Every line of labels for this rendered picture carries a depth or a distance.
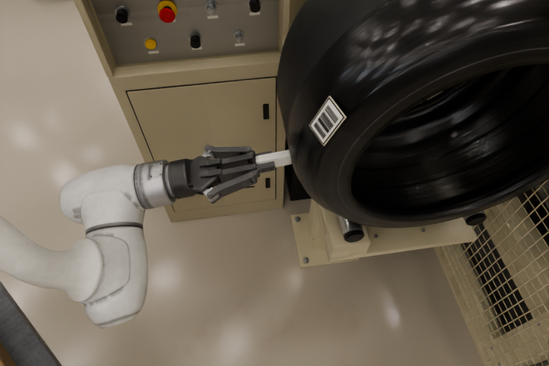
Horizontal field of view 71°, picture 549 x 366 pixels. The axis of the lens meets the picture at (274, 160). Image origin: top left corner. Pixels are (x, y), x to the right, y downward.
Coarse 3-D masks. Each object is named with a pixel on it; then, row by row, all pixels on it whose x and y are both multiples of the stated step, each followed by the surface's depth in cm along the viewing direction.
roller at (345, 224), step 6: (342, 222) 85; (348, 222) 84; (354, 222) 84; (342, 228) 85; (348, 228) 83; (354, 228) 83; (360, 228) 83; (348, 234) 83; (354, 234) 82; (360, 234) 83; (348, 240) 84; (354, 240) 85
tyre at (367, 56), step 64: (320, 0) 60; (384, 0) 50; (448, 0) 45; (512, 0) 44; (320, 64) 55; (384, 64) 48; (448, 64) 47; (512, 64) 47; (384, 128) 54; (448, 128) 95; (512, 128) 84; (320, 192) 67; (384, 192) 90; (448, 192) 88; (512, 192) 75
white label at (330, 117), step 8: (328, 96) 53; (328, 104) 53; (336, 104) 52; (320, 112) 54; (328, 112) 53; (336, 112) 52; (312, 120) 56; (320, 120) 55; (328, 120) 53; (336, 120) 52; (312, 128) 56; (320, 128) 55; (328, 128) 54; (336, 128) 53; (320, 136) 55; (328, 136) 54
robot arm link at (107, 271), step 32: (0, 224) 55; (0, 256) 54; (32, 256) 57; (64, 256) 61; (96, 256) 63; (128, 256) 67; (64, 288) 61; (96, 288) 63; (128, 288) 66; (96, 320) 65; (128, 320) 67
